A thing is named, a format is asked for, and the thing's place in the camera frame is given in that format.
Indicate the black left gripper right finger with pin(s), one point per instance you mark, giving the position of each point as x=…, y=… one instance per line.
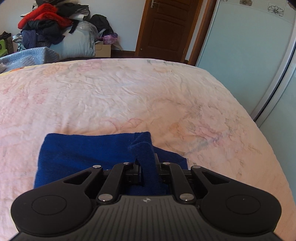
x=173, y=176

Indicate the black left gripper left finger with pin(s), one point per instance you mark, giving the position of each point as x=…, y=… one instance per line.
x=118, y=181

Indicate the blue knit sweater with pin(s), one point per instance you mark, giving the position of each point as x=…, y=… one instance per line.
x=63, y=155

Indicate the pile of dark clothes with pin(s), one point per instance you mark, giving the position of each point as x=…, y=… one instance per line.
x=47, y=32

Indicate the pink floral bed sheet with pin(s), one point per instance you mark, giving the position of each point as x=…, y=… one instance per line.
x=186, y=110

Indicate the cardboard box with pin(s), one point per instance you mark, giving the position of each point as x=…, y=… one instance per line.
x=102, y=50

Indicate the purple plastic bag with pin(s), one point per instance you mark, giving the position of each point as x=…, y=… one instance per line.
x=110, y=39

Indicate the brown wooden door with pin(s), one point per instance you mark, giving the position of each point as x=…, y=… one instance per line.
x=174, y=30

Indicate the light blue knitted blanket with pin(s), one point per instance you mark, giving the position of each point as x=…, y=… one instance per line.
x=29, y=57

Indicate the light blue wardrobe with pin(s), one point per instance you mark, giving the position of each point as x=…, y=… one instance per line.
x=250, y=49

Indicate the red garment on pile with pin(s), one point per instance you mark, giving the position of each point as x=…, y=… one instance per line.
x=45, y=12

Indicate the black bag by wall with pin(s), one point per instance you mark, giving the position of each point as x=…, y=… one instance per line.
x=102, y=24

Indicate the silver door handle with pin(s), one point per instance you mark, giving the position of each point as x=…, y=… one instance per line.
x=153, y=3

